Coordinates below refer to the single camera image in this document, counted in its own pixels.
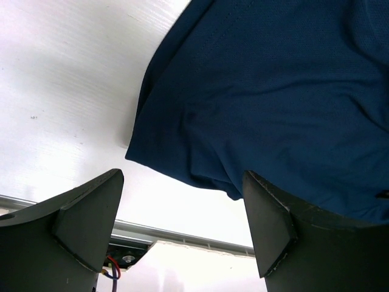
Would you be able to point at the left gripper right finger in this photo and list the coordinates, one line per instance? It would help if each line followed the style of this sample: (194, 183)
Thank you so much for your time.
(301, 247)

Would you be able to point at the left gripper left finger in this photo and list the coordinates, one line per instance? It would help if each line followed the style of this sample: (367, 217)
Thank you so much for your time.
(60, 244)

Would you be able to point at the navy blue shorts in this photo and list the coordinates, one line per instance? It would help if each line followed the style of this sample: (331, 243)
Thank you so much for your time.
(295, 91)

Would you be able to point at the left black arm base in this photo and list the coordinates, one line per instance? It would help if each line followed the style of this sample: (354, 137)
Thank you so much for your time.
(124, 252)

